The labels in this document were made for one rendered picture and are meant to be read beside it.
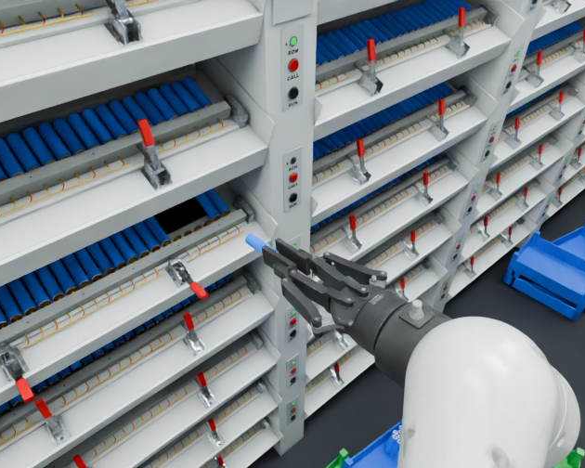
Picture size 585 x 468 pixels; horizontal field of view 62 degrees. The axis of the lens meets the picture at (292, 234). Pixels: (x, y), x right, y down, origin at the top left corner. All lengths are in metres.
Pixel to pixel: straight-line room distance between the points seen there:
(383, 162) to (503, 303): 1.18
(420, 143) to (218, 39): 0.64
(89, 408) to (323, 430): 0.90
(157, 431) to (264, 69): 0.77
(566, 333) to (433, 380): 1.78
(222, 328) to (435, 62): 0.68
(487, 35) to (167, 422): 1.10
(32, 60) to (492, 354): 0.51
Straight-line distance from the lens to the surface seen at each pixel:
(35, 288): 0.83
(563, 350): 2.08
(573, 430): 0.51
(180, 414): 1.14
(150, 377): 0.97
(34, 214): 0.69
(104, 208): 0.68
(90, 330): 0.81
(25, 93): 0.58
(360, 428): 1.69
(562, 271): 2.25
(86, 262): 0.83
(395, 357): 0.54
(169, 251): 0.83
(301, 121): 0.80
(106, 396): 0.97
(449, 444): 0.37
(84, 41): 0.61
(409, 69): 1.03
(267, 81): 0.73
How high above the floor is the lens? 1.50
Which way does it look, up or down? 42 degrees down
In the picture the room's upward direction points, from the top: straight up
